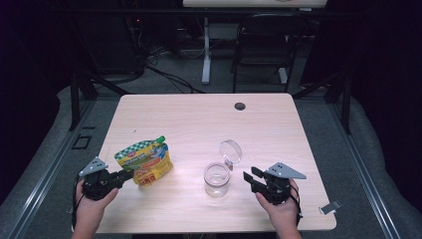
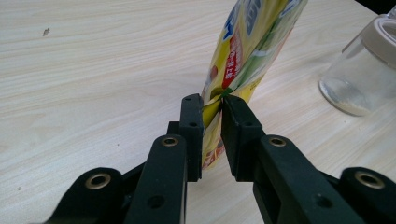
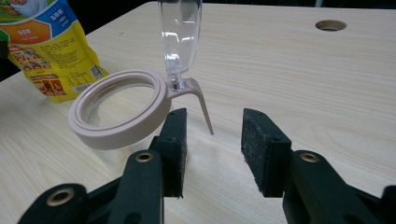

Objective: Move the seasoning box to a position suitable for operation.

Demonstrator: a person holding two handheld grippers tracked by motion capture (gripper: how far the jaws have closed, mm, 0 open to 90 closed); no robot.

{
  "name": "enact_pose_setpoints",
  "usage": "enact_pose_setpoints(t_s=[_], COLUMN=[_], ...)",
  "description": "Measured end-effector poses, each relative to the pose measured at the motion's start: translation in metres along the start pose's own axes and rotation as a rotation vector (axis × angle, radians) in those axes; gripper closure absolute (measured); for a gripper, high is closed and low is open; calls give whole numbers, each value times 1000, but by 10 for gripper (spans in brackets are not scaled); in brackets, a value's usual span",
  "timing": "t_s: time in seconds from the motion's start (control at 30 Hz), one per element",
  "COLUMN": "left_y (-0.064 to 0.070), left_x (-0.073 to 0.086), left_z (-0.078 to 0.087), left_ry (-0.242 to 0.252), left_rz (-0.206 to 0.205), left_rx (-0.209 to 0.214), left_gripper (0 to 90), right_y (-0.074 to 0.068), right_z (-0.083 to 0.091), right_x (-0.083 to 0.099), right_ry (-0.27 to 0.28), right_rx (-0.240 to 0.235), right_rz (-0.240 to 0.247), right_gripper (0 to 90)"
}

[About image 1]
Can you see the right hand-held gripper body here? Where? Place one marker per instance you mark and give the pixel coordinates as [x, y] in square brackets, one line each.
[275, 189]

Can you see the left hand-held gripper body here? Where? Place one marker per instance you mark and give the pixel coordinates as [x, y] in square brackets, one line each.
[98, 184]

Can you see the yellow spout pouch green cap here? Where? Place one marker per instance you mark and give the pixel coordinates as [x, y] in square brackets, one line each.
[149, 162]

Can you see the clear glass jar with lid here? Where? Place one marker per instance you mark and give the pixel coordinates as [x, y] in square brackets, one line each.
[216, 181]

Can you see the person's right hand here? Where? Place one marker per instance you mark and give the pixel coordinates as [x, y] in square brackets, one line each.
[283, 215]

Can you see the person's left hand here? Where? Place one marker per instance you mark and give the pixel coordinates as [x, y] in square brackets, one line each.
[88, 212]

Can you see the grey metal table clip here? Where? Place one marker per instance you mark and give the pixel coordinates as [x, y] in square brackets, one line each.
[69, 209]
[329, 207]

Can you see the white desk foot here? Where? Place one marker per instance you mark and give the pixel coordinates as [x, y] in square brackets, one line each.
[283, 75]

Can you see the dark computer case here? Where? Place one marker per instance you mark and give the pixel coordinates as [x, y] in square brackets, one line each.
[109, 46]

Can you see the black folding chair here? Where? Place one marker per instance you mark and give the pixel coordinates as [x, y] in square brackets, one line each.
[265, 40]

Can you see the white desk leg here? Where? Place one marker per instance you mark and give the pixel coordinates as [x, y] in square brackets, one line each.
[206, 49]

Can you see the light wooden desk top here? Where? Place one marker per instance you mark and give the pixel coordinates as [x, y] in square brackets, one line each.
[252, 3]

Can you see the black rectangular floor bracket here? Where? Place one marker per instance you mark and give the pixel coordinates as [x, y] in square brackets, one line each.
[74, 142]

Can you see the aluminium floor rail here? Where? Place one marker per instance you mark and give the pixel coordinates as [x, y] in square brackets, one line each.
[49, 172]
[363, 172]

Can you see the black metal frame stand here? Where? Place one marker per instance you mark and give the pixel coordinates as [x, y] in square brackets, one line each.
[75, 99]
[346, 106]

